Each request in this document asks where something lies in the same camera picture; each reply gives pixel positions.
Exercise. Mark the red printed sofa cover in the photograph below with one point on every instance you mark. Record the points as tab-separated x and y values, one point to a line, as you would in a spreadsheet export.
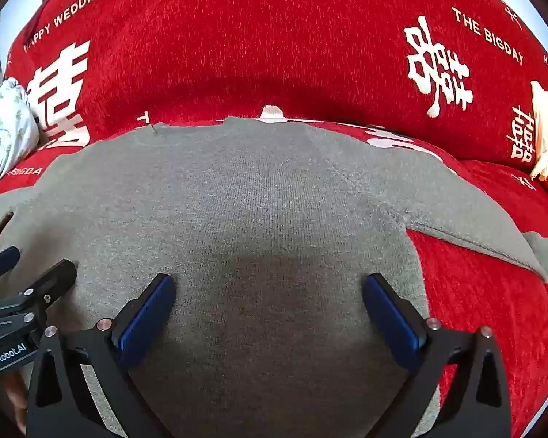
265	41

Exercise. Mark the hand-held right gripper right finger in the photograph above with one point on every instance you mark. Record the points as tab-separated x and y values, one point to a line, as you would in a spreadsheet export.
392	319

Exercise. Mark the white floral cloth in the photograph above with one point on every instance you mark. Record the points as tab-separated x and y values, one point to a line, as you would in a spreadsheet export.
4	132

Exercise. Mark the grey knit sweater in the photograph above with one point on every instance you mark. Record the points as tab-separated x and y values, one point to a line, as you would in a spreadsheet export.
255	214

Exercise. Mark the person's left hand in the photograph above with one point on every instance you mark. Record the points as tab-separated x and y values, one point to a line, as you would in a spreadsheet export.
16	397

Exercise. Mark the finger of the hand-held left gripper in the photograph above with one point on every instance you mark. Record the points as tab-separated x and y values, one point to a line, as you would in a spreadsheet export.
0	261
52	280

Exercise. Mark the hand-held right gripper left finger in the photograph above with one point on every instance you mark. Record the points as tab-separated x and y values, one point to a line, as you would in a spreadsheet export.
144	324

